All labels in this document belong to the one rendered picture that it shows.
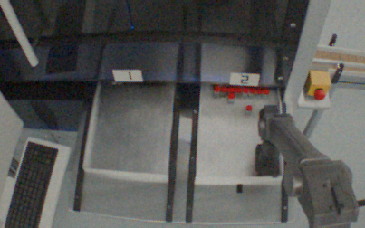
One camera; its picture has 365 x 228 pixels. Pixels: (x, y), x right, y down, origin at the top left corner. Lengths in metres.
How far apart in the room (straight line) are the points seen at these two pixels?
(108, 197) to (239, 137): 0.44
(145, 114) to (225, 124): 0.25
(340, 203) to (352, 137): 1.84
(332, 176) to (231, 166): 0.64
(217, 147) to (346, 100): 1.44
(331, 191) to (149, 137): 0.78
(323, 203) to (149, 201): 0.71
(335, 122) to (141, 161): 1.46
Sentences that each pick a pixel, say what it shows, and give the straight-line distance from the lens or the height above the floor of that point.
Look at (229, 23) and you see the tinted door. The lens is 0.97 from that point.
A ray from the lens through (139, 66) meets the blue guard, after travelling 1.13.
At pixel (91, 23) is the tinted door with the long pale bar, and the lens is 1.02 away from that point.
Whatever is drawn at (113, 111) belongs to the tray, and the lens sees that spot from 1.28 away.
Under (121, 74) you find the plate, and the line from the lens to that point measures 1.17.
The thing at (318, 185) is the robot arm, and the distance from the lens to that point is 0.55.
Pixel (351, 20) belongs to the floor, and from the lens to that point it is 3.00.
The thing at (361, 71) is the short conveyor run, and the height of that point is 0.93.
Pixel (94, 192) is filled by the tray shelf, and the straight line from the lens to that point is 1.19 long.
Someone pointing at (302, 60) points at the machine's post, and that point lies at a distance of 1.08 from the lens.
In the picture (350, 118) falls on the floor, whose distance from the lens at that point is 2.43.
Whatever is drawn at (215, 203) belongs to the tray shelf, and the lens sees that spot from 1.14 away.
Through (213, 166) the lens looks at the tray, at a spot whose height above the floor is 0.88.
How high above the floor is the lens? 1.98
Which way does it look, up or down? 62 degrees down
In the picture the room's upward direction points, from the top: 5 degrees counter-clockwise
